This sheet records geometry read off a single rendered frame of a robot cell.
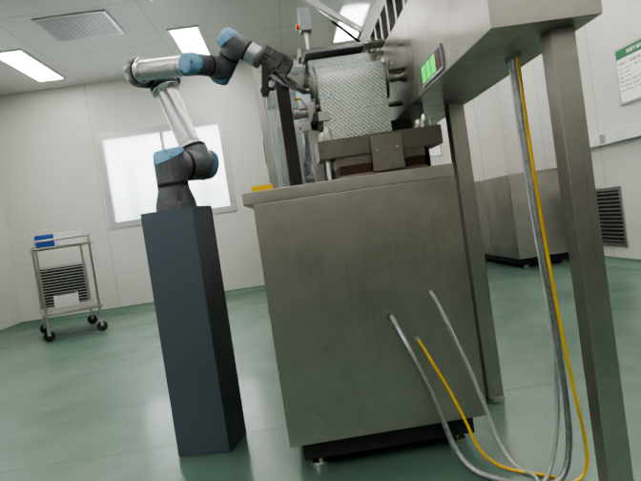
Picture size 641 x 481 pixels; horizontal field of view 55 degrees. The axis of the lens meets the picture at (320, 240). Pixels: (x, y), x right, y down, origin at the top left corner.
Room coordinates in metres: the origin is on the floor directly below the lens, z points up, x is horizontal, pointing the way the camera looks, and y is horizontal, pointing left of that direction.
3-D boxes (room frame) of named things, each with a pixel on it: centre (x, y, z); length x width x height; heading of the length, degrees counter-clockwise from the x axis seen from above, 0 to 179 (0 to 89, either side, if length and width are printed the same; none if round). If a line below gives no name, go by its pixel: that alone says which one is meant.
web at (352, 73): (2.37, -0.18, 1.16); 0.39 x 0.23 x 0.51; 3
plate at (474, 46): (2.90, -0.47, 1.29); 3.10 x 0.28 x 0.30; 3
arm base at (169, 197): (2.33, 0.51, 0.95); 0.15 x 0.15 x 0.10
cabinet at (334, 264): (3.17, -0.07, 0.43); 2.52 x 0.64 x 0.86; 3
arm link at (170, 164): (2.34, 0.51, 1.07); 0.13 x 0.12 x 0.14; 140
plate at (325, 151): (2.06, -0.23, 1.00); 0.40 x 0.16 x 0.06; 93
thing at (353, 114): (2.18, -0.19, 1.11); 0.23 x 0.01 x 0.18; 93
